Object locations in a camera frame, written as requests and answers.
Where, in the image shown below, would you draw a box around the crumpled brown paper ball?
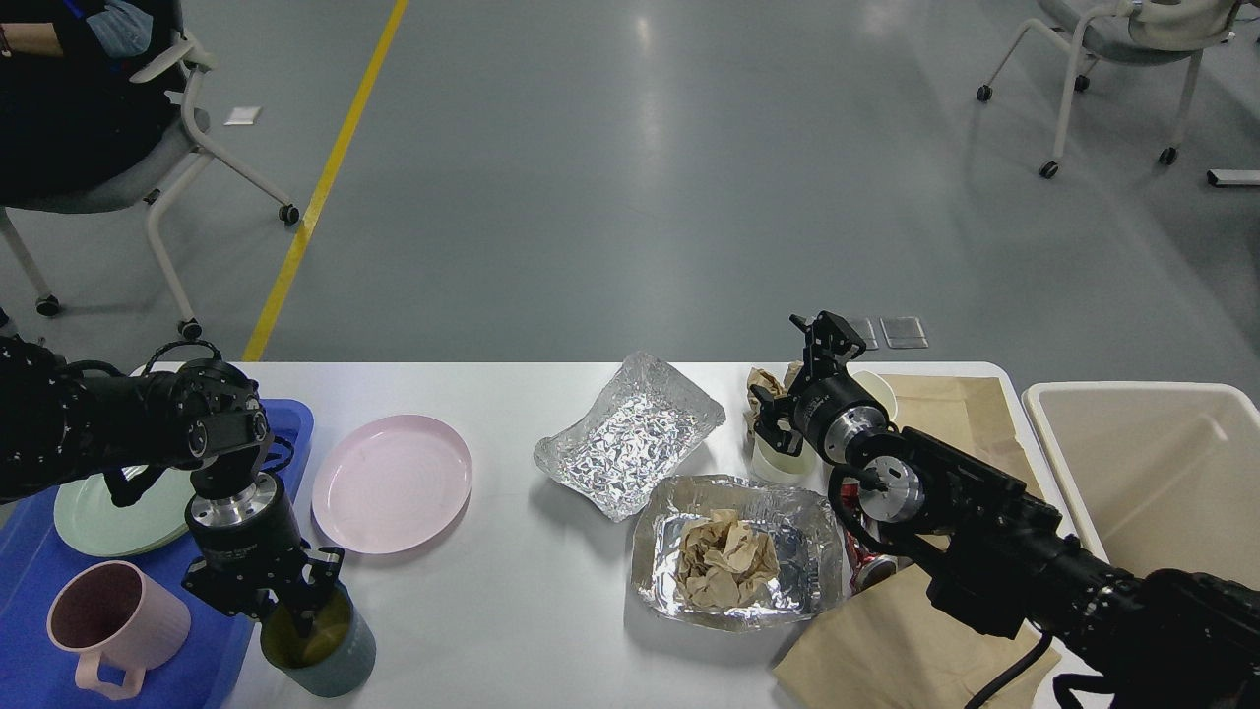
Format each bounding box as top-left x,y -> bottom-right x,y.
674,510 -> 780,611

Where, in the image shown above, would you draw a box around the dark teal mug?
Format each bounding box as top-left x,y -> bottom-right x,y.
260,582 -> 377,696

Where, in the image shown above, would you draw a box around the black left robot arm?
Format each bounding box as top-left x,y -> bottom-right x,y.
1,336 -> 344,638

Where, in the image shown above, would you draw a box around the beige plastic bin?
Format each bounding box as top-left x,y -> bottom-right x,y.
1023,382 -> 1259,588

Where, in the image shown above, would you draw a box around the empty crumpled foil tray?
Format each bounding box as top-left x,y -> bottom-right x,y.
533,353 -> 727,523

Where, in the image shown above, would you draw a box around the grey chair in background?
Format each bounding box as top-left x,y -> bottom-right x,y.
977,1 -> 1244,179

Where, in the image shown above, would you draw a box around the grey office chair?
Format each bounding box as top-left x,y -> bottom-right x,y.
1,20 -> 300,340

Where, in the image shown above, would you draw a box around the crushed red soda can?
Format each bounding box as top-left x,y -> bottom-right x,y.
840,481 -> 898,594

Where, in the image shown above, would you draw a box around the white floor tag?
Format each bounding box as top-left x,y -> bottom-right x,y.
223,106 -> 262,126

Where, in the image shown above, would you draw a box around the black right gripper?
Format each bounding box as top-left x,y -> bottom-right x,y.
753,311 -> 888,463

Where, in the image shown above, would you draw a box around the pink plate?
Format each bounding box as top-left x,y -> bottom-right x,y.
311,416 -> 473,555

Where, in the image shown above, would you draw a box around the green plate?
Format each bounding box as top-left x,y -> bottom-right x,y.
53,470 -> 194,559

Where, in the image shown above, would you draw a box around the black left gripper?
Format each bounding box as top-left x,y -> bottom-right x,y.
183,475 -> 347,640

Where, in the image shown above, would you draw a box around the small crumpled brown paper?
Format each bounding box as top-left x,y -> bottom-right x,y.
743,360 -> 804,436

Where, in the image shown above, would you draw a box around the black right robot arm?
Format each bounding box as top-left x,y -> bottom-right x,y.
750,311 -> 1259,708

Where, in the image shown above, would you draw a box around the person in black clothes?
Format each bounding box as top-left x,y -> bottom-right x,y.
1,1 -> 179,201

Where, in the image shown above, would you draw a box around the blue plastic tray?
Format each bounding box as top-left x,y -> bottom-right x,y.
0,398 -> 315,709

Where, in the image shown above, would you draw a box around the pink mug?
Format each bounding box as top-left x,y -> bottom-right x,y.
45,559 -> 192,701

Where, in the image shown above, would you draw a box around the foil tray with paper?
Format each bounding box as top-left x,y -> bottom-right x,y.
630,475 -> 848,633

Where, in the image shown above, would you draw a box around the white object at right edge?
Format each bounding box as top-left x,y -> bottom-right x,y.
1206,167 -> 1260,188

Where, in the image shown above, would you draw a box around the silver floor outlet plates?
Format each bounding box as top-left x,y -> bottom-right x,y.
845,317 -> 930,351

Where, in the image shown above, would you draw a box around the brown paper bag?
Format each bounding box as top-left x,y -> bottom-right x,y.
774,375 -> 1043,708

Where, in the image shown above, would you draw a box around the white paper cup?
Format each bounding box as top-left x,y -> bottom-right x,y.
851,369 -> 898,421
750,434 -> 818,487

